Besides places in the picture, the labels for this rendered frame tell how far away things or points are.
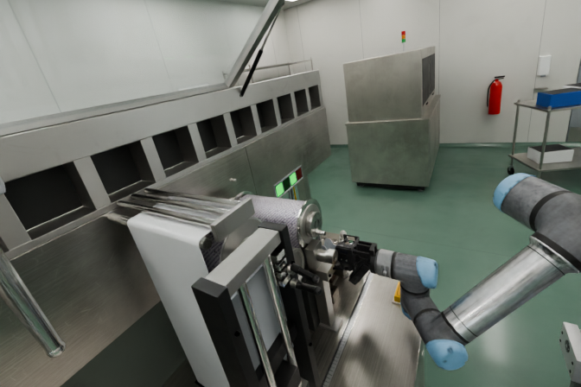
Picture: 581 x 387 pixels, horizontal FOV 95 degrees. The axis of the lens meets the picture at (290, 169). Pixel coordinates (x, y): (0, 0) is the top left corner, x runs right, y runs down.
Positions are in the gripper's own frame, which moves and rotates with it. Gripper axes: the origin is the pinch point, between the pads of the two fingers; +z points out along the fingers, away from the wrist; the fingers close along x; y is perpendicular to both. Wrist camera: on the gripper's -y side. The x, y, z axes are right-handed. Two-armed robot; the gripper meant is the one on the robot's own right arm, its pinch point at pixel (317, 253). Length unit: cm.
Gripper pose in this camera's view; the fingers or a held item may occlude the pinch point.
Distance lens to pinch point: 94.6
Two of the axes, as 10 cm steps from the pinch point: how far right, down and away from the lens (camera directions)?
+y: -1.8, -9.2, -3.4
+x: -5.1, 3.8, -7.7
